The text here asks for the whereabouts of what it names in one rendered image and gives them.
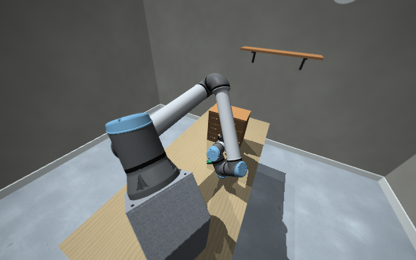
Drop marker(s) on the brown wooden chest of drawers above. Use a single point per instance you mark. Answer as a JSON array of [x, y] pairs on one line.
[[238, 113]]

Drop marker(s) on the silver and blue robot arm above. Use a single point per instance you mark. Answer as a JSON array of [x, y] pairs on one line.
[[135, 140]]

